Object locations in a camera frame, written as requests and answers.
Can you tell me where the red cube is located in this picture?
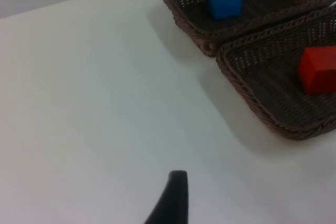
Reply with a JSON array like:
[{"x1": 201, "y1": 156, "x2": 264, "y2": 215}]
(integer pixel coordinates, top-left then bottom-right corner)
[{"x1": 297, "y1": 46, "x2": 336, "y2": 95}]

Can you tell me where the dark brown wicker basket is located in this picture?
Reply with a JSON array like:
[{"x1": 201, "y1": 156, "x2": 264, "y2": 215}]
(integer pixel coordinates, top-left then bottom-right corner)
[
  {"x1": 215, "y1": 5, "x2": 336, "y2": 141},
  {"x1": 158, "y1": 0, "x2": 336, "y2": 58}
]

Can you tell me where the blue cube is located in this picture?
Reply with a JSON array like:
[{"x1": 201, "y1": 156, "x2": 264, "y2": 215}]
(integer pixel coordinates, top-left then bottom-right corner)
[{"x1": 207, "y1": 0, "x2": 243, "y2": 21}]

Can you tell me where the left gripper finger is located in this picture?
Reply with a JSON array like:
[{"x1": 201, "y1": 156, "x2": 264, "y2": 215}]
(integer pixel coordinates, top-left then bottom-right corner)
[{"x1": 143, "y1": 170, "x2": 190, "y2": 224}]

